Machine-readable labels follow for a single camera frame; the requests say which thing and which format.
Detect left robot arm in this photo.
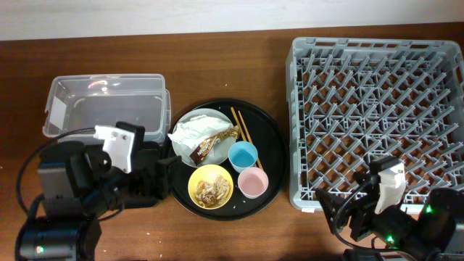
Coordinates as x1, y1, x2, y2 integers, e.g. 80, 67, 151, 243
14, 122, 182, 260

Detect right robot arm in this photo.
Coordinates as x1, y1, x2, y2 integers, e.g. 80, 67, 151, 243
315, 156, 463, 260

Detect left wooden chopstick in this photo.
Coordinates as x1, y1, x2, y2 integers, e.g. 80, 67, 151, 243
231, 107, 247, 141

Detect grey plate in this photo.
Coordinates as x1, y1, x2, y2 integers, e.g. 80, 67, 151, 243
168, 109, 236, 167

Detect clear plastic bin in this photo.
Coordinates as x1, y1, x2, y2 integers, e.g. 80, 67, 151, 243
42, 74, 171, 144

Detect black rectangular tray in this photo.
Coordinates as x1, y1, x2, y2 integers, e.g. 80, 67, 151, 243
54, 141, 179, 215

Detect brown coffee sachet wrapper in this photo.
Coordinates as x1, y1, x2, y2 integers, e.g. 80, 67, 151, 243
189, 125, 239, 167

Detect round black tray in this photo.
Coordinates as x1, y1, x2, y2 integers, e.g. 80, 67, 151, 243
171, 99, 289, 221

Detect white napkin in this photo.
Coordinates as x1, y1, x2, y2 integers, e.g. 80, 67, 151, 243
167, 115, 233, 149

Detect grey dishwasher rack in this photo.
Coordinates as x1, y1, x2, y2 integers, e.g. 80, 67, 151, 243
286, 37, 463, 214

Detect yellow bowl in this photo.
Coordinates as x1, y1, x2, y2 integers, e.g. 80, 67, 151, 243
188, 165, 234, 210

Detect right wooden chopstick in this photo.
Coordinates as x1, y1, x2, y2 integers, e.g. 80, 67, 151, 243
239, 111, 264, 170

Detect pink cup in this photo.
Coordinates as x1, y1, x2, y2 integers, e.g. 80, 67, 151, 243
237, 167, 269, 199

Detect food scraps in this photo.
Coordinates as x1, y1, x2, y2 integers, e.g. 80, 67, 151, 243
194, 175, 231, 209

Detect blue cup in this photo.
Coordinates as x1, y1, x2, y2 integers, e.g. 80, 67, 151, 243
228, 141, 258, 173

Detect wooden chopstick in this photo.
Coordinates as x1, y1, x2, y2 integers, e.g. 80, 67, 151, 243
231, 107, 247, 141
239, 111, 264, 170

